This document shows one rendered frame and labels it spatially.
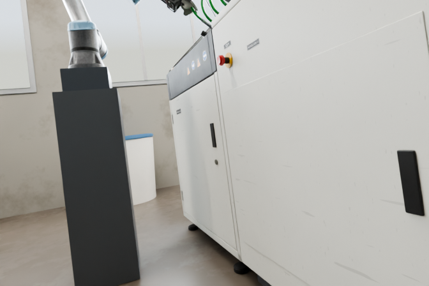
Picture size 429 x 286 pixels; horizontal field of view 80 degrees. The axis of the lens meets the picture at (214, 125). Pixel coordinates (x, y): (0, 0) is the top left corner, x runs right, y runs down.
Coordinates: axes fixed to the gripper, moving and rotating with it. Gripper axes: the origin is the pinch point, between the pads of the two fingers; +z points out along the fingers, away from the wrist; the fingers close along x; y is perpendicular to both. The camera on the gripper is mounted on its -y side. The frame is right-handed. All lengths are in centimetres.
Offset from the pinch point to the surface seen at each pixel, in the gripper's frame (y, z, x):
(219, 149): 55, 53, 14
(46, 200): 157, -47, -177
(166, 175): 66, 31, -188
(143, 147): 63, 2, -126
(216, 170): 62, 57, 7
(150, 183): 83, 26, -139
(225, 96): 42, 42, 28
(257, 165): 58, 64, 37
